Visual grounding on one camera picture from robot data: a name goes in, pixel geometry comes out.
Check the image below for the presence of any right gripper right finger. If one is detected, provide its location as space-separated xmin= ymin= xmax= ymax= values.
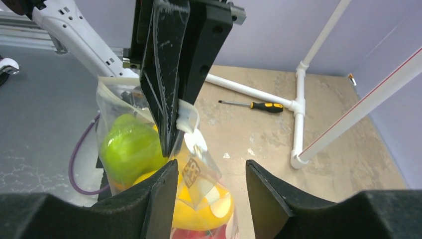
xmin=245 ymin=160 xmax=422 ymax=239

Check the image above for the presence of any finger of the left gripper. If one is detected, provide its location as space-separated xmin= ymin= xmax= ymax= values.
xmin=130 ymin=0 xmax=190 ymax=157
xmin=178 ymin=0 xmax=246 ymax=105

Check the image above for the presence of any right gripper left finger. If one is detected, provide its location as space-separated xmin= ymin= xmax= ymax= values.
xmin=0 ymin=160 xmax=178 ymax=239

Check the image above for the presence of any green pear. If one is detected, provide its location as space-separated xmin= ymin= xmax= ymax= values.
xmin=100 ymin=114 xmax=168 ymax=190

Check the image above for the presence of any clear dotted zip bag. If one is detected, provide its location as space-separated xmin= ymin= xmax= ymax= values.
xmin=96 ymin=77 xmax=239 ymax=239

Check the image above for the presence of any smooth red apple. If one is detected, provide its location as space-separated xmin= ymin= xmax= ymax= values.
xmin=170 ymin=225 xmax=231 ymax=239

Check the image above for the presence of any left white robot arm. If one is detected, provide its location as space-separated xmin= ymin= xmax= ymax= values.
xmin=4 ymin=0 xmax=246 ymax=156

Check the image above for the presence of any yellow black screwdriver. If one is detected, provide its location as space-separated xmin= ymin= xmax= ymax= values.
xmin=218 ymin=100 xmax=284 ymax=114

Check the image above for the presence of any white vertical pole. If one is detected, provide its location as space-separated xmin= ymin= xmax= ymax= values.
xmin=294 ymin=48 xmax=422 ymax=163

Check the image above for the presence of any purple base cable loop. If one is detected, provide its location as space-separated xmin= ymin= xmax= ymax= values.
xmin=68 ymin=114 xmax=111 ymax=196

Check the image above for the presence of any white pvc pipe frame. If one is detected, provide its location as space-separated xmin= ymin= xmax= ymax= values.
xmin=206 ymin=0 xmax=351 ymax=169

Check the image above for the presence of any aluminium frame rail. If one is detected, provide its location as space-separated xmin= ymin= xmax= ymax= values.
xmin=0 ymin=9 xmax=126 ymax=57

